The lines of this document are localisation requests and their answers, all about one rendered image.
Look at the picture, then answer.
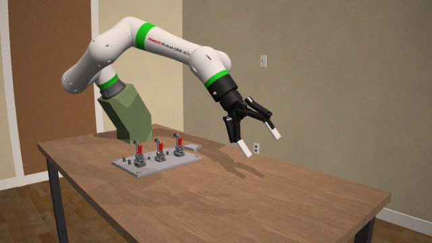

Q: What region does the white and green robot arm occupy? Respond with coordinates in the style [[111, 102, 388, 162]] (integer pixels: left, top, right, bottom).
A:
[[61, 17, 238, 102]]

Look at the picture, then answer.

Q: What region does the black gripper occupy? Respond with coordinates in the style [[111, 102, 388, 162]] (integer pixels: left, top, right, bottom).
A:
[[219, 90, 281, 158]]

